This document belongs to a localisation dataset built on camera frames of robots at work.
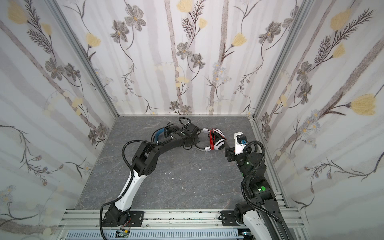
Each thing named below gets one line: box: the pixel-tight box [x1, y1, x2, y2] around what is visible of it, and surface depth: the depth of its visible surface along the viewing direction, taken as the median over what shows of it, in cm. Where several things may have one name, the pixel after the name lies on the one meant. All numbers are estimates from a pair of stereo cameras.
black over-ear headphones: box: [151, 122, 174, 143], surface depth 109 cm
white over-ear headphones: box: [195, 128, 225, 152], surface depth 98 cm
